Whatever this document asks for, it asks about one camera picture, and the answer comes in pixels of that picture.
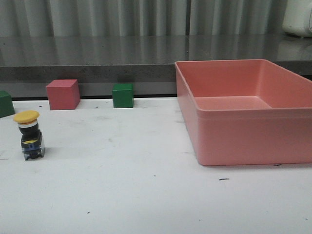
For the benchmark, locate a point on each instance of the pink plastic bin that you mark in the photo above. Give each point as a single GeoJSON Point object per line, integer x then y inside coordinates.
{"type": "Point", "coordinates": [240, 112]}

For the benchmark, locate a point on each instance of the green block far left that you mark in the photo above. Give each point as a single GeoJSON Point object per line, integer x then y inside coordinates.
{"type": "Point", "coordinates": [6, 105]}

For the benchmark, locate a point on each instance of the white appliance in background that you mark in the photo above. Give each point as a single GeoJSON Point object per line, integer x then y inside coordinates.
{"type": "Point", "coordinates": [298, 18]}

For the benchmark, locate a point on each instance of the green cube block centre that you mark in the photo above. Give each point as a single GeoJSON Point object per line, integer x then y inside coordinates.
{"type": "Point", "coordinates": [123, 95]}

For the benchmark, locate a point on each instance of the pink cube block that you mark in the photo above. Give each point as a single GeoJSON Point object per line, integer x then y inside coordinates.
{"type": "Point", "coordinates": [63, 94]}

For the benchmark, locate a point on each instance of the dark grey counter shelf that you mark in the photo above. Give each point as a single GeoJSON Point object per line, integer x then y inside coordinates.
{"type": "Point", "coordinates": [28, 64]}

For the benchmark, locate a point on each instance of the yellow push button switch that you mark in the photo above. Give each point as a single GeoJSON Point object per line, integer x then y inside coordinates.
{"type": "Point", "coordinates": [32, 139]}

